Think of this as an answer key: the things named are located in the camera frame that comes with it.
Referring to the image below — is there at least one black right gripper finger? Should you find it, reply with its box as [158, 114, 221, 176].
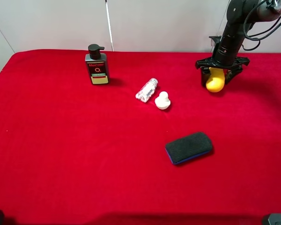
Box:
[200, 67, 211, 87]

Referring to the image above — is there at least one white vertical pole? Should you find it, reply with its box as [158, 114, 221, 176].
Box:
[105, 0, 114, 51]

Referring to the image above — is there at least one black pump lotion bottle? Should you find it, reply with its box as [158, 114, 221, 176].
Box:
[85, 44, 110, 85]

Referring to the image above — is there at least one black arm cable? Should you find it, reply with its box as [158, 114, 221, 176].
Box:
[241, 0, 281, 51]

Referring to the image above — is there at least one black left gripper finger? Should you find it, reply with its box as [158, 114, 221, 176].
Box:
[225, 66, 243, 85]

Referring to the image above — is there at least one black and blue eraser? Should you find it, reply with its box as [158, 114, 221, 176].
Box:
[165, 132, 213, 165]

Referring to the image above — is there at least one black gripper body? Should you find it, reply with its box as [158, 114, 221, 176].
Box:
[195, 53, 250, 69]

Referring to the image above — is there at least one small white duck figure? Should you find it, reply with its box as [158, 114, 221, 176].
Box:
[155, 91, 171, 110]

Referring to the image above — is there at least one yellow mango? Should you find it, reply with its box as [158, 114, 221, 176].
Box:
[206, 67, 225, 93]

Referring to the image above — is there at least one red table cloth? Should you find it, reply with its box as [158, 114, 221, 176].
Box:
[0, 50, 281, 225]

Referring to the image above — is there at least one clear bottle of white pills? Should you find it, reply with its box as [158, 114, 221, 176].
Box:
[135, 78, 158, 103]

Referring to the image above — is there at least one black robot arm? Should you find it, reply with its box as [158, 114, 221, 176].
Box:
[195, 0, 281, 88]

